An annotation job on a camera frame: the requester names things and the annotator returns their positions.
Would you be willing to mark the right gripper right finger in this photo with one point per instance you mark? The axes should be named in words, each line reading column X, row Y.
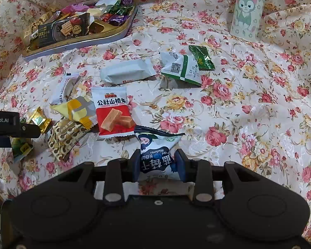
column 198, row 172

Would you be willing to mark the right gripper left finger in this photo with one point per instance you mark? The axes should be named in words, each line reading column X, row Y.
column 119, row 171

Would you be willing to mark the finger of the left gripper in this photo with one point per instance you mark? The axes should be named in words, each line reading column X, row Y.
column 29, row 131

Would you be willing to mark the brown gold patterned snack packet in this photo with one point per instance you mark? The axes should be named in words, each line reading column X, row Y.
column 63, row 136

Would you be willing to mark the blue white blueberry snack packet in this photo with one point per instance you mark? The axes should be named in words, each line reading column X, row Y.
column 155, row 159

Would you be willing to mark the red white hawthorn snack packet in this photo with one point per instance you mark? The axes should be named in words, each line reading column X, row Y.
column 112, row 112

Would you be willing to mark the yellow grey snack packet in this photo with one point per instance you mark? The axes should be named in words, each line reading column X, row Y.
column 80, row 109

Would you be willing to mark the grey white wafer packet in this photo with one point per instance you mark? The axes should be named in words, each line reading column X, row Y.
column 127, row 71

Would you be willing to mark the gold foil candy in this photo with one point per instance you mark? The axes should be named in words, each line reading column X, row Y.
column 39, row 118

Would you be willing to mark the green yellow candy packet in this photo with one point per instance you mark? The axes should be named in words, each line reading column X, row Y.
column 20, row 148

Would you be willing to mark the white clear snack packet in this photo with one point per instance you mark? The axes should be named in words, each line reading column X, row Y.
column 64, row 89

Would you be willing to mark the floral sofa cover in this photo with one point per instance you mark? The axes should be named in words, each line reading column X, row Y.
column 254, row 108

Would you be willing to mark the white green QR snack packet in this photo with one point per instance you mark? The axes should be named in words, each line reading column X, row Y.
column 180, row 67

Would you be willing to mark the small green candy packet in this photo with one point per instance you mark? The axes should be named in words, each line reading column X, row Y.
column 202, row 58

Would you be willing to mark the black biscuit packet in tray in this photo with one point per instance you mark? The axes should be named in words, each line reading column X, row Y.
column 65, row 29

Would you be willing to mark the gold blue snack tray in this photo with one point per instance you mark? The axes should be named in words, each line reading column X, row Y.
column 100, row 32

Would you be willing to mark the pink candy wrapper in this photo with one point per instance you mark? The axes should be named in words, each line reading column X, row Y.
column 77, row 7

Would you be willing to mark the purple foil candy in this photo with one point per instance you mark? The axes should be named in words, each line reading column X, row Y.
column 117, row 20

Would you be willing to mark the green foil candy in tray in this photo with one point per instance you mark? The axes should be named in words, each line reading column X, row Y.
column 121, row 10

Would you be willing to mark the white cat print bottle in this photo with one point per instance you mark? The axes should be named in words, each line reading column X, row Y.
column 246, row 19

